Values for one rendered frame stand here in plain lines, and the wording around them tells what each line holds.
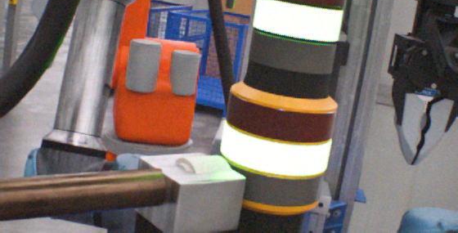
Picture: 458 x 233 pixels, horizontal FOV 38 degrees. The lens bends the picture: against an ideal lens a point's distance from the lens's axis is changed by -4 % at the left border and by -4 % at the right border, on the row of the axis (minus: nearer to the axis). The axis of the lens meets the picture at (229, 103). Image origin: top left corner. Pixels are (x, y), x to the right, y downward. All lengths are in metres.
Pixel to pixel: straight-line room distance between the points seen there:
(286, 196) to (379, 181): 1.99
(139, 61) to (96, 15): 2.98
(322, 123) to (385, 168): 1.98
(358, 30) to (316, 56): 0.97
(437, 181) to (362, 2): 1.19
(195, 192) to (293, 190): 0.04
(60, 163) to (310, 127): 0.91
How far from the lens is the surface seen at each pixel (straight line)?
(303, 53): 0.25
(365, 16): 1.22
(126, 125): 4.29
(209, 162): 0.25
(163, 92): 4.26
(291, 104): 0.25
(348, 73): 1.23
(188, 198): 0.24
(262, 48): 0.26
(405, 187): 2.28
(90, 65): 1.16
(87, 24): 1.18
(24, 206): 0.22
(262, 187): 0.26
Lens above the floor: 1.63
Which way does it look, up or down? 12 degrees down
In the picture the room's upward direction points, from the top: 9 degrees clockwise
